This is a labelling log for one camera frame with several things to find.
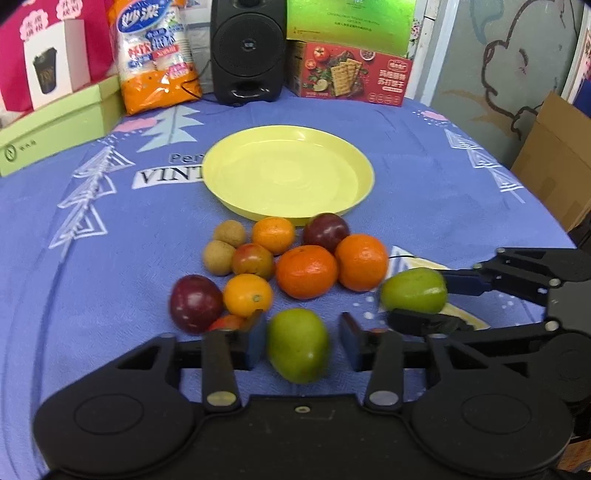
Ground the dark purple plum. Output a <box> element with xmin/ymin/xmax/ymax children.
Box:
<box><xmin>303</xmin><ymin>213</ymin><xmax>351</xmax><ymax>253</ymax></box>
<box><xmin>169</xmin><ymin>275</ymin><xmax>224</xmax><ymax>335</ymax></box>

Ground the large green gift box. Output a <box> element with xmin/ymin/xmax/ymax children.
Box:
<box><xmin>287</xmin><ymin>0</ymin><xmax>416</xmax><ymax>57</ymax></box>

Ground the red cracker box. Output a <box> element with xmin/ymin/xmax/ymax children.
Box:
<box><xmin>286</xmin><ymin>41</ymin><xmax>413</xmax><ymax>106</ymax></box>

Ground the brown longan front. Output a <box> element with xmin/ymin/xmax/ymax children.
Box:
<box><xmin>202</xmin><ymin>240</ymin><xmax>235</xmax><ymax>276</ymax></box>

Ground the large orange tangerine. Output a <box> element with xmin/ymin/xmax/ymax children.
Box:
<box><xmin>276</xmin><ymin>245</ymin><xmax>339</xmax><ymax>300</ymax></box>

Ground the black speaker cable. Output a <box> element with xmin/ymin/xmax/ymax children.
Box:
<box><xmin>179</xmin><ymin>75</ymin><xmax>216</xmax><ymax>104</ymax></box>

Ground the light green shoe box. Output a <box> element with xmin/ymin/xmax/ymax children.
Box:
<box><xmin>1</xmin><ymin>75</ymin><xmax>125</xmax><ymax>177</ymax></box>

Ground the black speaker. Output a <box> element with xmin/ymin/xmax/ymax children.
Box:
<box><xmin>211</xmin><ymin>0</ymin><xmax>287</xmax><ymax>105</ymax></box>

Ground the pink paper bag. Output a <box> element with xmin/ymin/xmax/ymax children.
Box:
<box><xmin>1</xmin><ymin>0</ymin><xmax>114</xmax><ymax>112</ymax></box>

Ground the small orange back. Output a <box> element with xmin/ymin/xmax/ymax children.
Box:
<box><xmin>252</xmin><ymin>217</ymin><xmax>296</xmax><ymax>255</ymax></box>

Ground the dark purple plum back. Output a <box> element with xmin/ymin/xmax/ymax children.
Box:
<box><xmin>303</xmin><ymin>213</ymin><xmax>351</xmax><ymax>253</ymax></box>

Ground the white cup box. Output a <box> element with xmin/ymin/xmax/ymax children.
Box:
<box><xmin>24</xmin><ymin>19</ymin><xmax>90</xmax><ymax>110</ymax></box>

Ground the brown cardboard box right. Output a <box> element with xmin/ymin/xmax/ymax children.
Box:
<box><xmin>511</xmin><ymin>92</ymin><xmax>591</xmax><ymax>231</ymax></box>

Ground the orange paper cup package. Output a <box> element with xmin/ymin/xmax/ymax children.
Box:
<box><xmin>108</xmin><ymin>0</ymin><xmax>202</xmax><ymax>115</ymax></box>

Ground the small yellow orange front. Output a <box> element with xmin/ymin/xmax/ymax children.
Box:
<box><xmin>222</xmin><ymin>274</ymin><xmax>273</xmax><ymax>318</ymax></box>

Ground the yellow plastic plate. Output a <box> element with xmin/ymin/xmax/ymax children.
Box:
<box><xmin>201</xmin><ymin>125</ymin><xmax>375</xmax><ymax>226</ymax></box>

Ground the small red fruit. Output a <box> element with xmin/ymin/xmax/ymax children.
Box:
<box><xmin>208</xmin><ymin>314</ymin><xmax>245</xmax><ymax>331</ymax></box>

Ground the green fruit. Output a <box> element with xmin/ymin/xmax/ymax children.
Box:
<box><xmin>266</xmin><ymin>308</ymin><xmax>332</xmax><ymax>384</ymax></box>
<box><xmin>380</xmin><ymin>267</ymin><xmax>448</xmax><ymax>314</ymax></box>

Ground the blue printed tablecloth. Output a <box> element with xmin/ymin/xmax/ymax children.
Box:
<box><xmin>1</xmin><ymin>93</ymin><xmax>570</xmax><ymax>479</ymax></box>

